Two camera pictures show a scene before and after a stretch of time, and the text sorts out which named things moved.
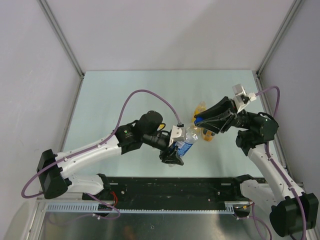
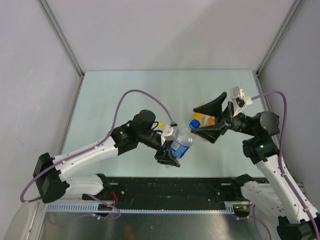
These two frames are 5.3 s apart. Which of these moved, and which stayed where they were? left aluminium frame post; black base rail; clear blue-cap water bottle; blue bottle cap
Moved: blue bottle cap
Stayed: left aluminium frame post; black base rail; clear blue-cap water bottle
